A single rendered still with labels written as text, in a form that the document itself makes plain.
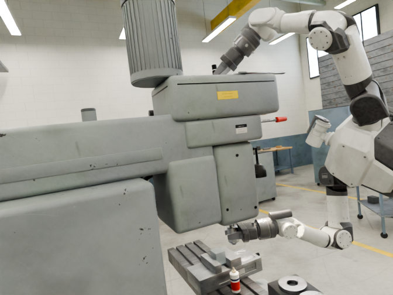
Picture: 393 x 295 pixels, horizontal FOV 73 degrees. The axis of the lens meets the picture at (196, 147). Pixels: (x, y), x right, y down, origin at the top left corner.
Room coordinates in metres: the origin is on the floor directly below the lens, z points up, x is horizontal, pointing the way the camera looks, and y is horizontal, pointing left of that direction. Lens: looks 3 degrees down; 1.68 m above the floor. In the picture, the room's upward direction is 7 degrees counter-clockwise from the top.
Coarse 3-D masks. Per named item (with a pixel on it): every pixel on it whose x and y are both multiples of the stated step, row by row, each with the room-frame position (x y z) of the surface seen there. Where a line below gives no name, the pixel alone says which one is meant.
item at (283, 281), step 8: (280, 280) 0.86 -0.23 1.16; (288, 280) 0.86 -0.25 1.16; (296, 280) 0.85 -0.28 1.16; (304, 280) 0.85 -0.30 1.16; (272, 288) 0.85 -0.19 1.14; (280, 288) 0.83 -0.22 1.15; (288, 288) 0.82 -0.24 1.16; (296, 288) 0.81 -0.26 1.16; (304, 288) 0.81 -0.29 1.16; (312, 288) 0.82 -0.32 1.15
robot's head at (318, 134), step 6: (318, 126) 1.13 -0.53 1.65; (324, 126) 1.11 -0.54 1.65; (312, 132) 1.15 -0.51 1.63; (318, 132) 1.13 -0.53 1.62; (324, 132) 1.13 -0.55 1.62; (330, 132) 1.12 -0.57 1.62; (312, 138) 1.14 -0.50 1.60; (318, 138) 1.13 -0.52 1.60; (324, 138) 1.12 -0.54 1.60; (312, 144) 1.15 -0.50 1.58; (318, 144) 1.14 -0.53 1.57
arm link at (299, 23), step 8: (288, 16) 0.94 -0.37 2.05; (296, 16) 0.92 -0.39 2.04; (304, 16) 0.89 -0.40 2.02; (312, 16) 0.88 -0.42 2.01; (320, 16) 0.86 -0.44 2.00; (328, 16) 0.85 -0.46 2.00; (336, 16) 0.86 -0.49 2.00; (288, 24) 0.94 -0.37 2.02; (296, 24) 0.92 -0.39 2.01; (304, 24) 0.89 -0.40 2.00; (312, 24) 0.85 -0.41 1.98; (320, 24) 0.84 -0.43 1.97; (328, 24) 0.84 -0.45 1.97; (336, 24) 0.85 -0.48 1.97; (344, 24) 0.87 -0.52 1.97; (288, 32) 0.97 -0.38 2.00; (296, 32) 0.94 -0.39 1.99; (304, 32) 0.92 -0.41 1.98
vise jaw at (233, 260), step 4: (224, 248) 1.35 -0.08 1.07; (228, 252) 1.30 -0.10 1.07; (232, 252) 1.30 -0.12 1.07; (228, 256) 1.26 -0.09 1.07; (232, 256) 1.26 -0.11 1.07; (236, 256) 1.25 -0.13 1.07; (240, 256) 1.25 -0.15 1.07; (228, 260) 1.24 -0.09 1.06; (232, 260) 1.22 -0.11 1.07; (236, 260) 1.23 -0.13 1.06; (240, 260) 1.24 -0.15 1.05; (228, 264) 1.24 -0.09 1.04; (232, 264) 1.22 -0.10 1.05; (236, 264) 1.23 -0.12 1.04; (240, 264) 1.24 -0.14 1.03
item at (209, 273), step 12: (240, 252) 1.37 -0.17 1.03; (252, 252) 1.36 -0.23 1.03; (204, 264) 1.29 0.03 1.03; (216, 264) 1.20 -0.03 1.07; (252, 264) 1.28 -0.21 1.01; (192, 276) 1.22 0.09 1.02; (204, 276) 1.18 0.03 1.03; (216, 276) 1.18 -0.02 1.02; (228, 276) 1.21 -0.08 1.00; (240, 276) 1.24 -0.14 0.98; (204, 288) 1.15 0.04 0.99; (216, 288) 1.18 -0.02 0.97
